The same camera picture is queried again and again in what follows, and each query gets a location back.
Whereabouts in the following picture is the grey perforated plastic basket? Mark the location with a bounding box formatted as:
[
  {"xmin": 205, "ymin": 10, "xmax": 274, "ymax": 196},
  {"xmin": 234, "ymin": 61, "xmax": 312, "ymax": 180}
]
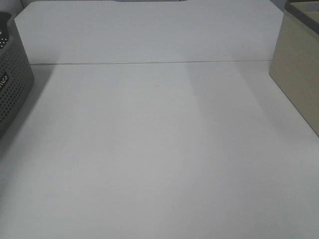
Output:
[{"xmin": 0, "ymin": 11, "xmax": 34, "ymax": 136}]

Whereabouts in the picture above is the beige fabric storage box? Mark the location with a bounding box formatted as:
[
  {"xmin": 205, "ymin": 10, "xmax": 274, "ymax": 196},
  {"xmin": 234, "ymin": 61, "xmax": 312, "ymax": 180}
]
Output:
[{"xmin": 269, "ymin": 0, "xmax": 319, "ymax": 133}]

